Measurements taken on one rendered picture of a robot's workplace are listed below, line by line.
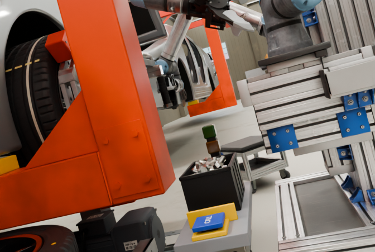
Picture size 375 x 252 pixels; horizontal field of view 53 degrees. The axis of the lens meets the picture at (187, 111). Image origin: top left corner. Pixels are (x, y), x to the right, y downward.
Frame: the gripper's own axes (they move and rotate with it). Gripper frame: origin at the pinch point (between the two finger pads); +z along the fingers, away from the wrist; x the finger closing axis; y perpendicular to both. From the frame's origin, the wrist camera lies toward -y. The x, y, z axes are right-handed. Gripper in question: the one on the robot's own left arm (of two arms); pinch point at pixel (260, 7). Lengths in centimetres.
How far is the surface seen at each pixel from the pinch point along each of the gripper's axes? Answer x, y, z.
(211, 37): -266, 326, -66
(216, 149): 24.0, 39.3, -4.8
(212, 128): 18.9, 35.7, -7.2
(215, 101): -197, 375, -44
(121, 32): 10.3, 7.4, -35.9
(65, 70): 6, 40, -65
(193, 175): 40.4, 21.6, -7.8
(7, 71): 11, 41, -87
